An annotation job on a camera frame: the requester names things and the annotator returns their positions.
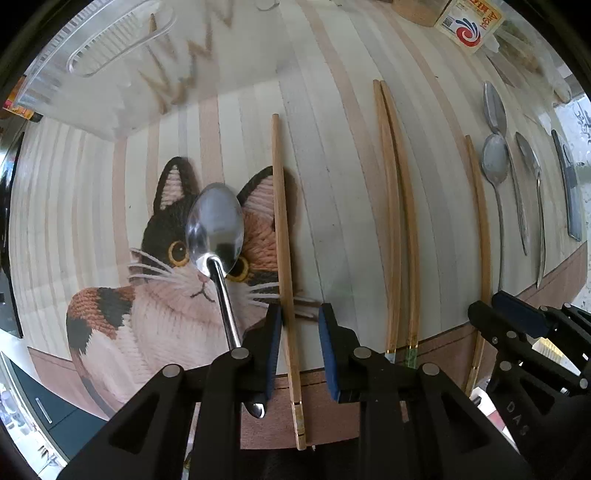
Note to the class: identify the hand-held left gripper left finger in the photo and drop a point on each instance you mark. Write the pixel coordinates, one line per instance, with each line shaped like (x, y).
(274, 341)

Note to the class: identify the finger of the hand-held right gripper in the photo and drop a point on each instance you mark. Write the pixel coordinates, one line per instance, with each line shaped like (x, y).
(488, 323)
(521, 316)

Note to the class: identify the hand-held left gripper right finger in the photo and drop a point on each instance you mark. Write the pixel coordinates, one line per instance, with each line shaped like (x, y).
(328, 350)

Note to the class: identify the bamboo chopstick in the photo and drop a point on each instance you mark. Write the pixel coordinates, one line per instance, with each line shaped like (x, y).
(390, 207)
(281, 230)
(480, 207)
(411, 230)

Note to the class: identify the large steel spoon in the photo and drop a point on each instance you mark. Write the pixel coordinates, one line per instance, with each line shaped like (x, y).
(214, 226)

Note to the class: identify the clear plastic container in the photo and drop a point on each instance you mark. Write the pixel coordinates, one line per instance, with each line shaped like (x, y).
(115, 92)

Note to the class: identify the steel table knife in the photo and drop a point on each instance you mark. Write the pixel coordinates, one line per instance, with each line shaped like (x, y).
(570, 194)

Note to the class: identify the striped cat placemat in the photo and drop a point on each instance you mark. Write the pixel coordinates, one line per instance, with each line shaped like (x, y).
(346, 184)

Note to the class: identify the teal cabinet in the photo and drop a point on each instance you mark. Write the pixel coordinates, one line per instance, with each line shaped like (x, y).
(60, 406)

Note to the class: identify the clear snack packet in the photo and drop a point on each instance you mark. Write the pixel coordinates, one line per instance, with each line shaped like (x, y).
(519, 46)

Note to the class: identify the box with red swirl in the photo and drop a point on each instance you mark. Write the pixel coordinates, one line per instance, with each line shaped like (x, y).
(468, 23)

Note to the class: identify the black cooktop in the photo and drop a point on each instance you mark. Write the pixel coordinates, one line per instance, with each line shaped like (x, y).
(8, 207)

